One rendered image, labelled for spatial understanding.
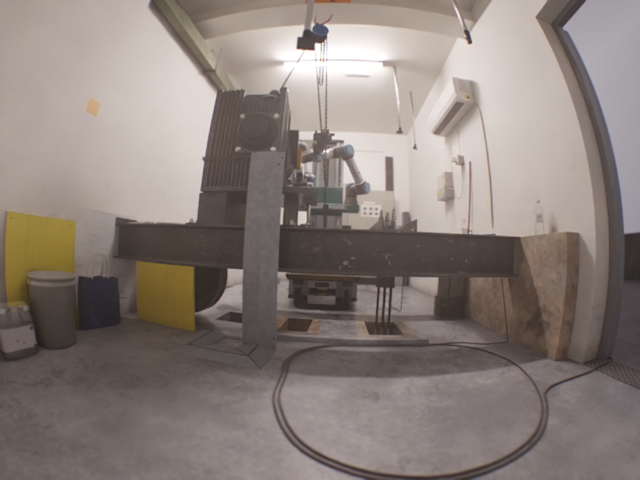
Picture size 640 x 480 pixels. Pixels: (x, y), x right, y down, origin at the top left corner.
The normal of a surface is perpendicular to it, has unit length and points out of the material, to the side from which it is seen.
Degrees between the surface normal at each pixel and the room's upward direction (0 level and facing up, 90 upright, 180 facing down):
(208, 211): 90
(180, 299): 90
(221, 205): 90
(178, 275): 90
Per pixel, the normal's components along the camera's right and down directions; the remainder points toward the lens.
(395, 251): -0.07, -0.05
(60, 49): 1.00, 0.04
